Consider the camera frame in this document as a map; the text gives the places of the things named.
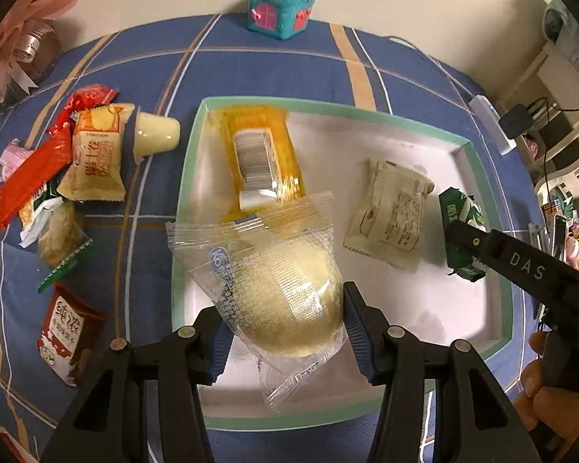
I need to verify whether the cream white snack packet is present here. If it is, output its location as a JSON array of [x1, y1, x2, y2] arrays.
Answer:
[[344, 159, 434, 273]]

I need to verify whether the pink snack packet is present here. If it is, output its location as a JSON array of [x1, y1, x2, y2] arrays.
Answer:
[[0, 138, 33, 184]]

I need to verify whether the white power cable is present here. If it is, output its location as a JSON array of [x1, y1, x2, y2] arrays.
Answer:
[[384, 33, 479, 103]]

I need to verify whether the long red patterned packet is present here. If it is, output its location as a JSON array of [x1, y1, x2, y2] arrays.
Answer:
[[0, 128, 72, 230]]

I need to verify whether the red white milk snack packet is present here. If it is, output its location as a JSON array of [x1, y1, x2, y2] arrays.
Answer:
[[36, 284, 106, 388]]

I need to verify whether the green white corn snack packet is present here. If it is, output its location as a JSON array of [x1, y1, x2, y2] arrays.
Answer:
[[19, 180, 63, 249]]

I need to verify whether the clear packet round cake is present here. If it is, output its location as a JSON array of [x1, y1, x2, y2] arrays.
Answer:
[[166, 191, 347, 411]]

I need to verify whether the jelly pudding cup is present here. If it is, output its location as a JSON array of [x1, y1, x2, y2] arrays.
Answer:
[[132, 111, 181, 160]]

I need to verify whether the teal-rimmed white tray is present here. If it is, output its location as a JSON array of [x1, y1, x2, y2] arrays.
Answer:
[[176, 97, 513, 432]]

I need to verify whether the orange yellow cake packet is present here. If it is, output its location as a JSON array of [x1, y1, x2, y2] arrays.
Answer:
[[209, 105, 306, 221]]

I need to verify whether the blue plaid tablecloth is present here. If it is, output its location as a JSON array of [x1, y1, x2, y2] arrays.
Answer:
[[0, 15, 542, 456]]

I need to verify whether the person's right hand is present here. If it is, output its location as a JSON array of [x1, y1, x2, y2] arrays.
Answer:
[[513, 358, 579, 446]]

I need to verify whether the black power adapter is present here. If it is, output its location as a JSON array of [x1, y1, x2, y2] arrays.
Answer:
[[499, 103, 533, 140]]

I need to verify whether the teal toy house box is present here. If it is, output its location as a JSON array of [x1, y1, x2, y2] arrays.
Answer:
[[247, 0, 316, 40]]

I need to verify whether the white power strip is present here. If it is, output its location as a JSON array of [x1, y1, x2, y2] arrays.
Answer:
[[469, 95, 516, 156]]

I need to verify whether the pink paper flower bouquet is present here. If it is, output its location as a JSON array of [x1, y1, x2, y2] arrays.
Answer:
[[0, 0, 78, 101]]

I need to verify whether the small red snack packet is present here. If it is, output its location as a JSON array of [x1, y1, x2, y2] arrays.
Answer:
[[46, 84, 119, 136]]

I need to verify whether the clear green-edged cracker packet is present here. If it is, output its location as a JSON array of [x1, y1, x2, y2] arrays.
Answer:
[[37, 199, 93, 294]]

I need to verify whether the yellow swiss roll packet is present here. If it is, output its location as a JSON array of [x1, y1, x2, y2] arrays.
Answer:
[[57, 103, 135, 202]]

